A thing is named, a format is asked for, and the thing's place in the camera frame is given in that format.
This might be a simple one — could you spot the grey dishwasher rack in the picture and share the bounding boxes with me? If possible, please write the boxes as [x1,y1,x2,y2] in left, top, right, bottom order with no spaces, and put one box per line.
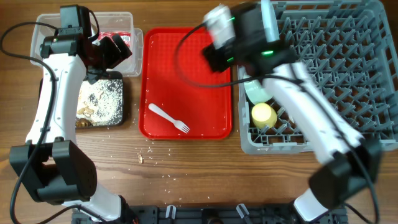
[232,0,398,156]

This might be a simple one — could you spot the red snack wrapper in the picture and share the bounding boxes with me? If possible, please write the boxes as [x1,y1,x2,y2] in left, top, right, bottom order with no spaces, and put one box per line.
[98,31,131,47]

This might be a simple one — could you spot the green bowl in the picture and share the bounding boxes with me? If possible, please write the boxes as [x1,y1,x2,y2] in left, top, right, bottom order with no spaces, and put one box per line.
[244,80,273,105]

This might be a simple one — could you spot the rice and food leftovers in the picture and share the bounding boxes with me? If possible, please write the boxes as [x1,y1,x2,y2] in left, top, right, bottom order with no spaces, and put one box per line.
[75,79,124,128]

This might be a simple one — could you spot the yellow plastic cup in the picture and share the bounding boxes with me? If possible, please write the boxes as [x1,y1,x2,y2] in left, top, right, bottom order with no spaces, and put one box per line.
[251,103,277,129]

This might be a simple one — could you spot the light blue plate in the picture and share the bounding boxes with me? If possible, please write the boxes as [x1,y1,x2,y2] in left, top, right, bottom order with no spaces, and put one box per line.
[261,0,279,42]

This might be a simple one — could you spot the black waste tray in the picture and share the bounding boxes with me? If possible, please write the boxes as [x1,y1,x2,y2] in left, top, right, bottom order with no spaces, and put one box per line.
[54,71,124,129]

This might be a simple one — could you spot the red serving tray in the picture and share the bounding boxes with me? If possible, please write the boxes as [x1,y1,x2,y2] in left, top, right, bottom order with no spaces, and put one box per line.
[139,27,233,140]

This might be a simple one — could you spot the food scrap on table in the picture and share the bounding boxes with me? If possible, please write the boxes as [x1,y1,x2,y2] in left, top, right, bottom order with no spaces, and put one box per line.
[138,154,144,164]

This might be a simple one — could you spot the clear plastic waste bin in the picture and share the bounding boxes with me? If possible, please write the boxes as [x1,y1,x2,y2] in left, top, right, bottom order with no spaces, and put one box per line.
[30,12,144,77]

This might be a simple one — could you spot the pink plastic fork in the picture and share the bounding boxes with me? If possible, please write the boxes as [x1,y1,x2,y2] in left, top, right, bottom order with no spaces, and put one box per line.
[148,103,190,134]

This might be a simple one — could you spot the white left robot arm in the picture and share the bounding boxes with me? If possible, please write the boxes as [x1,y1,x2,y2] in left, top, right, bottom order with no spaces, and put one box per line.
[9,23,139,223]

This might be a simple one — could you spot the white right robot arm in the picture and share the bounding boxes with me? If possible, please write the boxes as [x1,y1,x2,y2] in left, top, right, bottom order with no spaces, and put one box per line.
[202,1,382,223]

